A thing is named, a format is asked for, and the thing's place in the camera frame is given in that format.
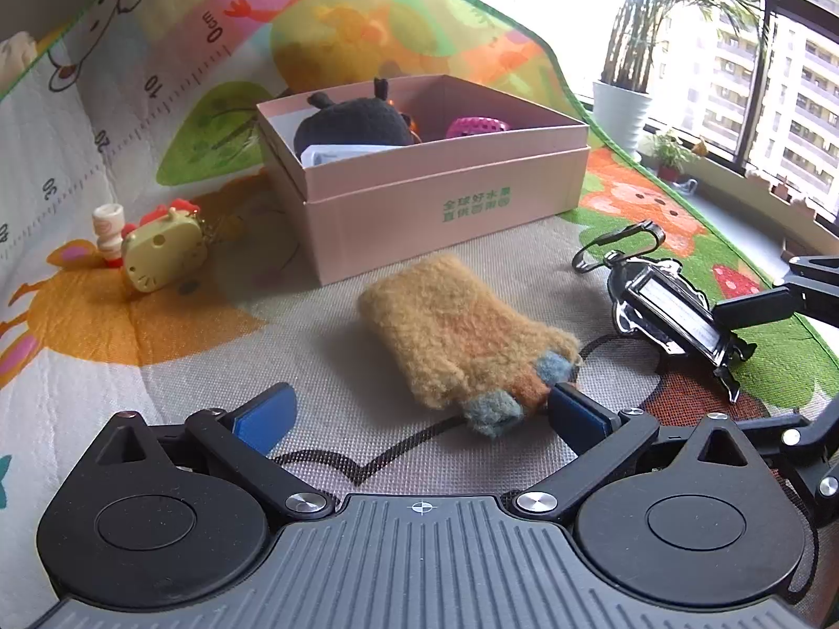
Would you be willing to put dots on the pink perforated ball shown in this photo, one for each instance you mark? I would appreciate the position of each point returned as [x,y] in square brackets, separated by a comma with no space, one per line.
[478,126]

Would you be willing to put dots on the beige pillow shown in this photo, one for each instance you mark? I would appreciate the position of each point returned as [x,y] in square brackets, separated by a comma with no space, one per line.
[13,56]

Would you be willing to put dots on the yellow plush paw mitten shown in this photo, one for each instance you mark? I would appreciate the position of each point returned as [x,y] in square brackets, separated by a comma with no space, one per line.
[452,327]

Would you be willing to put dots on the pink cardboard box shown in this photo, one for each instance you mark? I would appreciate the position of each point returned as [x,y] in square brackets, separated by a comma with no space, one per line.
[426,209]

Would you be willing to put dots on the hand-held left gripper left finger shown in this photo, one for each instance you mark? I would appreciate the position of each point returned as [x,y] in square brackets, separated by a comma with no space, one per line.
[262,416]

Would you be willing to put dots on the dark grey plush toy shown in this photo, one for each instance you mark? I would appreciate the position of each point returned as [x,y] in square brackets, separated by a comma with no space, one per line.
[354,124]

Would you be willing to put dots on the small potted plant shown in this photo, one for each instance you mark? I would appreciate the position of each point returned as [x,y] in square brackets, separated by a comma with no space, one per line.
[668,157]

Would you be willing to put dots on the tall plant in white pot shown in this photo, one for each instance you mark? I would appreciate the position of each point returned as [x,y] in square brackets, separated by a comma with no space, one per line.
[619,118]

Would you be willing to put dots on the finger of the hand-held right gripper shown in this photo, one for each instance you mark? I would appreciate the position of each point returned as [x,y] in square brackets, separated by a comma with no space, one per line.
[754,314]
[813,452]

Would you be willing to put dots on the colourful cartoon play mat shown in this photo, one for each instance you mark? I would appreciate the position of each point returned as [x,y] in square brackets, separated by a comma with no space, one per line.
[98,354]

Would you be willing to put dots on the yellow cat toy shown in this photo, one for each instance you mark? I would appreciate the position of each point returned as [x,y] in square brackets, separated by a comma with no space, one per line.
[160,252]

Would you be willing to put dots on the small brown ornament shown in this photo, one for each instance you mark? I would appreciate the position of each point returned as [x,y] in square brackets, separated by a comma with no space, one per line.
[780,189]
[803,208]

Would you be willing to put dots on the white baby bottle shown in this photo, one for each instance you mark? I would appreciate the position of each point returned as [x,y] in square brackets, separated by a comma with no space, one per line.
[108,226]

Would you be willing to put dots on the black window frame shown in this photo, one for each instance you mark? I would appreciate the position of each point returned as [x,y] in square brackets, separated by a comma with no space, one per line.
[763,78]

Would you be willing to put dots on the white card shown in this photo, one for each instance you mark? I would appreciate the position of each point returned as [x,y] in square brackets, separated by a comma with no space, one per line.
[328,154]

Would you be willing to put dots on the apartment building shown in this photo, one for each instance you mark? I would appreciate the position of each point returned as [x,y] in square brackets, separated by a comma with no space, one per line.
[813,78]

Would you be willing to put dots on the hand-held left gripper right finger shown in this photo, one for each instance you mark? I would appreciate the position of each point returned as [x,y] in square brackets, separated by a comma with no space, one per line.
[580,416]

